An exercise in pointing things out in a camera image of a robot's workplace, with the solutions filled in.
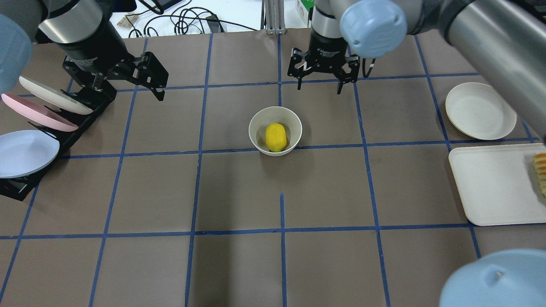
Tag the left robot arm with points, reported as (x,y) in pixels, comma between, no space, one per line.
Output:
(21,20)

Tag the green white carton box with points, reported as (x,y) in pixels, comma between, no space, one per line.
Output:
(304,9)

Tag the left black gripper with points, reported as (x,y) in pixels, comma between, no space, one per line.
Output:
(91,52)

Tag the light blue plate in rack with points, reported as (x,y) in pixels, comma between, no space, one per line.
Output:
(25,152)

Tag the yellow lemon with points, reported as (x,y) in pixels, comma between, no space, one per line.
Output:
(276,137)

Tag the black dish rack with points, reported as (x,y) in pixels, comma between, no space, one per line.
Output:
(18,188)

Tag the white rectangular tray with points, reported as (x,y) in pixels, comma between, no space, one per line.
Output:
(498,185)

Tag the cream round plate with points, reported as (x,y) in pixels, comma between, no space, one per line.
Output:
(478,111)

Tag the white ceramic bowl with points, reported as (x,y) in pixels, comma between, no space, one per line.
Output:
(257,129)

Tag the black power adapter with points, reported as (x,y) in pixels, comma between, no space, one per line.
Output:
(214,24)

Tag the aluminium frame post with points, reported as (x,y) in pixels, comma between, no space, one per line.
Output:
(273,17)

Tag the pink plate in rack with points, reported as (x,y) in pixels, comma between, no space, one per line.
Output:
(40,114)

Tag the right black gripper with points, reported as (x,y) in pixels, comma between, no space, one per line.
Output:
(325,46)

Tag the sliced yellow pineapple toy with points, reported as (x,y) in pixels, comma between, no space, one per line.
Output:
(540,171)

